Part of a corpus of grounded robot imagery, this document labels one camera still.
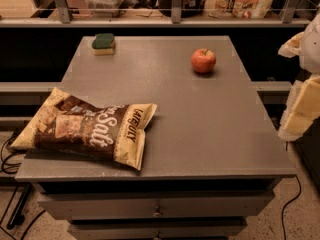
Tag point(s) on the grey drawer cabinet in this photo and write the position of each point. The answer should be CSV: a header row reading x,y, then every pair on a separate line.
x,y
212,156

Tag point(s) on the upper drawer knob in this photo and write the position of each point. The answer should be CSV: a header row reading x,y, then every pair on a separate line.
x,y
157,212

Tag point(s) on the metal shelf rail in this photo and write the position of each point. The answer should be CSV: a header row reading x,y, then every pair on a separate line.
x,y
140,13

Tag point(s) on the brown chip bag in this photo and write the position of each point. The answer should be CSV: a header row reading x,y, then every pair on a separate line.
x,y
70,125

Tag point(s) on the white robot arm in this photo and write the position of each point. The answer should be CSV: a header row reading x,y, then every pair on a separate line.
x,y
309,57

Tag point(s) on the red apple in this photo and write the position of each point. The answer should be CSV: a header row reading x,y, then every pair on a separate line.
x,y
203,61

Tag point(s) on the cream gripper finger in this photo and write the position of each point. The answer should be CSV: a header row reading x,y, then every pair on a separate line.
x,y
302,109
291,48

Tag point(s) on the green and yellow sponge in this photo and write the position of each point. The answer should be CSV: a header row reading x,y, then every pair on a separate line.
x,y
103,44

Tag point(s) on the colourful snack bag on shelf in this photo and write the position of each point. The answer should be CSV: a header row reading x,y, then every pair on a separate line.
x,y
244,9

